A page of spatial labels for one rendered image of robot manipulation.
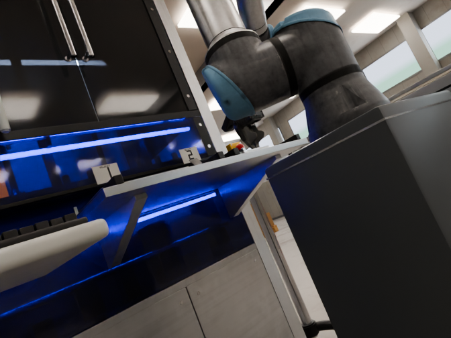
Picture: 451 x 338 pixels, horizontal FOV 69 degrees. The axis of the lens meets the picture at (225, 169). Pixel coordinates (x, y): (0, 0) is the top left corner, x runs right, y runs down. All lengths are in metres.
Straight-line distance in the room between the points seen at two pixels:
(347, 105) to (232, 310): 0.89
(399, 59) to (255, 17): 9.22
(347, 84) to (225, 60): 0.21
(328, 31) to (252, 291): 0.98
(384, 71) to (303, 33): 9.73
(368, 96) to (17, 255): 0.56
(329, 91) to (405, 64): 9.53
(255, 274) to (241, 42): 0.94
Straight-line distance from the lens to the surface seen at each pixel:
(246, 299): 1.31
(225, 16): 0.68
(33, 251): 0.51
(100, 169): 1.15
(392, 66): 10.25
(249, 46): 0.63
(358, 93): 0.59
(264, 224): 1.64
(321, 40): 0.63
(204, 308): 1.21
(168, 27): 1.65
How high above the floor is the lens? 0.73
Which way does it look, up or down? 8 degrees up
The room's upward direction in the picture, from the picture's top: 23 degrees counter-clockwise
